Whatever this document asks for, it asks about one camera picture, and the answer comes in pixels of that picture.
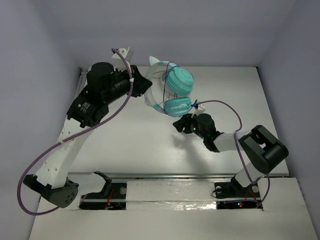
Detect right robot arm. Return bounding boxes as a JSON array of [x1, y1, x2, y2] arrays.
[[172, 113, 289, 197]]

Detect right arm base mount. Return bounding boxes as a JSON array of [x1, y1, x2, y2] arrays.
[[211, 177, 263, 210]]

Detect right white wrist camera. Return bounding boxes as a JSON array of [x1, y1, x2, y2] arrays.
[[191, 103, 206, 117]]

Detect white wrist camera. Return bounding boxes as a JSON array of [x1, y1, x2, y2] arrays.
[[191, 103, 206, 117], [111, 47, 134, 72]]

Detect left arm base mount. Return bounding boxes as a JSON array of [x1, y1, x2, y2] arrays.
[[79, 171, 127, 211]]

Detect teal cat-ear headphones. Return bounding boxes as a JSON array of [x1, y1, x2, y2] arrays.
[[144, 56, 194, 118]]

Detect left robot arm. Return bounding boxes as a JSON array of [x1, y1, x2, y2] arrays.
[[17, 62, 152, 209]]

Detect aluminium rail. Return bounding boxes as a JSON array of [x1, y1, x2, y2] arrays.
[[74, 67, 91, 99], [67, 171, 291, 180]]

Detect aluminium rail front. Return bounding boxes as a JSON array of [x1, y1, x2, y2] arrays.
[[67, 171, 291, 180]]

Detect aluminium rail left side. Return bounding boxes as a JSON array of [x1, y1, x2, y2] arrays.
[[74, 67, 91, 99]]

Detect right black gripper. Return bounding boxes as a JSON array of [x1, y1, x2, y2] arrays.
[[173, 112, 207, 140]]

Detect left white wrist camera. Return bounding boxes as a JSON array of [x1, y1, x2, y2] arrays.
[[111, 47, 134, 72]]

